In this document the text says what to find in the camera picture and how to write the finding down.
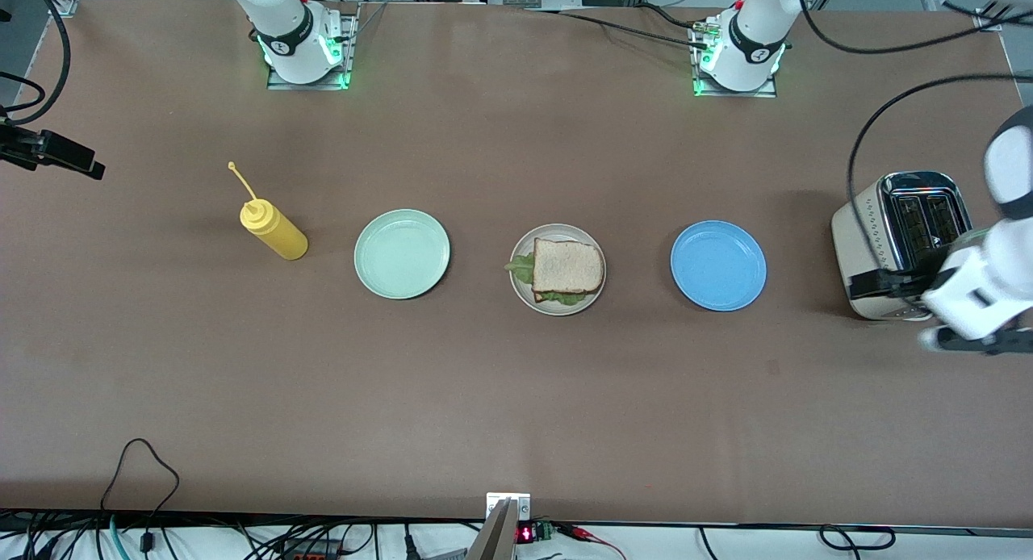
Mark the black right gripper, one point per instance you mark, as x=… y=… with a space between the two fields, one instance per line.
x=32 y=148

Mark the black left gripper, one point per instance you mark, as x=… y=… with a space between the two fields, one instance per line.
x=888 y=282

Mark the yellow squeeze bottle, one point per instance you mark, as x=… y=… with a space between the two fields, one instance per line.
x=278 y=233

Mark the toasted bread slice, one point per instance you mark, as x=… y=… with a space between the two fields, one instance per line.
x=569 y=265

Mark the green lettuce leaf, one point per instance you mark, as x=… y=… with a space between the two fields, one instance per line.
x=520 y=268

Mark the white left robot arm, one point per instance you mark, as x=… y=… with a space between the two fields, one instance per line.
x=993 y=286

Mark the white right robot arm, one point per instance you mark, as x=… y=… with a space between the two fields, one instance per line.
x=307 y=64

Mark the blue plate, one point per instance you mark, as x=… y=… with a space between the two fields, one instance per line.
x=718 y=265

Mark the beige plate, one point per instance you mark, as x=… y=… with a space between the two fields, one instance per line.
x=520 y=241

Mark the light green plate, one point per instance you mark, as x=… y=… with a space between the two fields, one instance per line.
x=402 y=253

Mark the beige chrome toaster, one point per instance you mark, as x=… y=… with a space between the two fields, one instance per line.
x=855 y=237

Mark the red clip lead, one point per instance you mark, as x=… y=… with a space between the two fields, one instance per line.
x=577 y=531

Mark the red display module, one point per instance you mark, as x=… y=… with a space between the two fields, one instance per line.
x=526 y=534

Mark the aluminium corner bracket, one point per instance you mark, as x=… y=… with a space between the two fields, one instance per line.
x=986 y=19
x=63 y=6

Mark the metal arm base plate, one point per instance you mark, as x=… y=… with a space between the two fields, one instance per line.
x=352 y=52
x=734 y=94

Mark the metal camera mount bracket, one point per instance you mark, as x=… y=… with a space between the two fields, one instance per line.
x=520 y=503

